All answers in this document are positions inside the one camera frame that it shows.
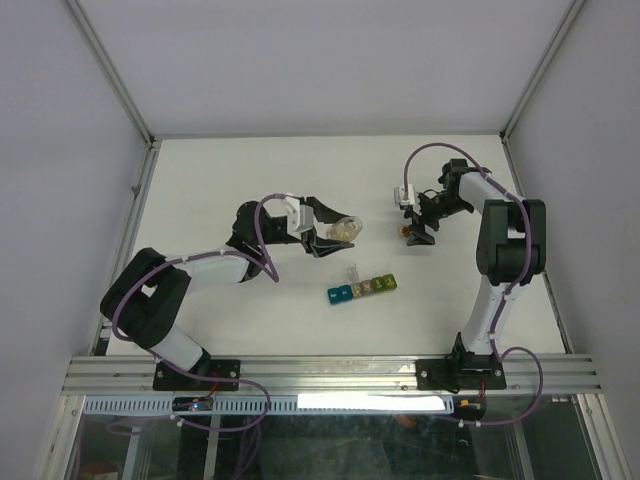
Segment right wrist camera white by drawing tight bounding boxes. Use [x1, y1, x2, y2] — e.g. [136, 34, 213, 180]
[393, 183, 416, 210]

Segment right aluminium frame post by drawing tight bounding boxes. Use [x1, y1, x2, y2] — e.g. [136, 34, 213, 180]
[499, 0, 588, 144]

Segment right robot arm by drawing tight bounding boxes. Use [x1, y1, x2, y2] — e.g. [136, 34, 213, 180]
[394, 159, 546, 393]

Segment aluminium frame post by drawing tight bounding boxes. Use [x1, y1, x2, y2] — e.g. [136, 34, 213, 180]
[499, 0, 588, 144]
[62, 0, 155, 147]

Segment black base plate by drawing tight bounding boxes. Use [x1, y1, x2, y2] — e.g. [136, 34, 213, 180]
[415, 358, 507, 393]
[152, 358, 241, 392]

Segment weekly pill organizer strip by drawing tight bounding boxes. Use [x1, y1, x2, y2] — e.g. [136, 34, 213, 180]
[326, 264, 398, 306]

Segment left aluminium frame post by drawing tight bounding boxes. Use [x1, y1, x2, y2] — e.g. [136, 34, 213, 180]
[62, 0, 155, 147]

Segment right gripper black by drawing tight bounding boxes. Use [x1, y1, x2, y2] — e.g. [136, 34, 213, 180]
[403, 192, 471, 245]

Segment white slotted cable duct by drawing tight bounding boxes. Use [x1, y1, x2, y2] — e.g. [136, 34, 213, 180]
[84, 393, 454, 416]

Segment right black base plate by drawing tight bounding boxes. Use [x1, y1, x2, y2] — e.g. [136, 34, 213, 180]
[415, 358, 507, 393]

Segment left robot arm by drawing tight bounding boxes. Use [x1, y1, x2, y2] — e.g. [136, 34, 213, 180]
[99, 194, 361, 391]

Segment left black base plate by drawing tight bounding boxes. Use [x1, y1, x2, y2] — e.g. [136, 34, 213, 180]
[152, 358, 241, 392]

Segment clear bottle yellow capsules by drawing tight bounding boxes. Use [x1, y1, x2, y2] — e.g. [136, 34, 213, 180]
[326, 216, 363, 243]

